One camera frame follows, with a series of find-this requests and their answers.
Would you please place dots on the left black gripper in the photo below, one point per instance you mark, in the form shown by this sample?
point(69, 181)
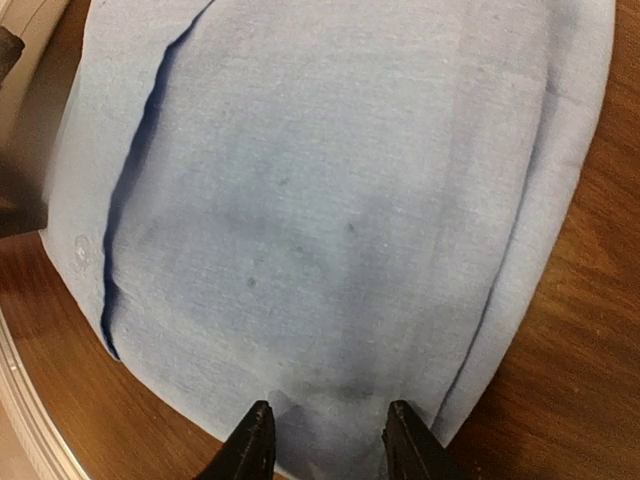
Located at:
point(11, 48)

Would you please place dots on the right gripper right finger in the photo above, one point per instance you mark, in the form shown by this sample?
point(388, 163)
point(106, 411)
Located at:
point(412, 451)

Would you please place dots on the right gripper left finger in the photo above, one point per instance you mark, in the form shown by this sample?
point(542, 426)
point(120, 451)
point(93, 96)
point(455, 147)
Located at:
point(250, 451)

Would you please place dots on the light blue long sleeve shirt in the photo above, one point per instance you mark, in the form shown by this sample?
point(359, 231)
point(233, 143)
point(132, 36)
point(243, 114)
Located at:
point(329, 205)

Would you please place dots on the white plastic tub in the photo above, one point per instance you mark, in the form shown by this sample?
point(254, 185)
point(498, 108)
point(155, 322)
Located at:
point(32, 22)

